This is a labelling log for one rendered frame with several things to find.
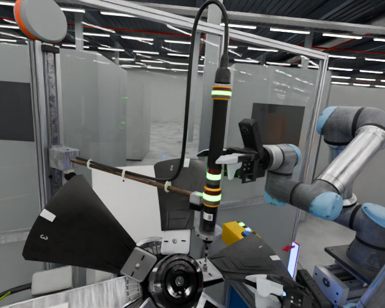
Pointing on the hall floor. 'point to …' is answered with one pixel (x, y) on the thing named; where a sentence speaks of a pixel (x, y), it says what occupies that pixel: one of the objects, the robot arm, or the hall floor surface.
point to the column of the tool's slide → (42, 126)
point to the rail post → (227, 294)
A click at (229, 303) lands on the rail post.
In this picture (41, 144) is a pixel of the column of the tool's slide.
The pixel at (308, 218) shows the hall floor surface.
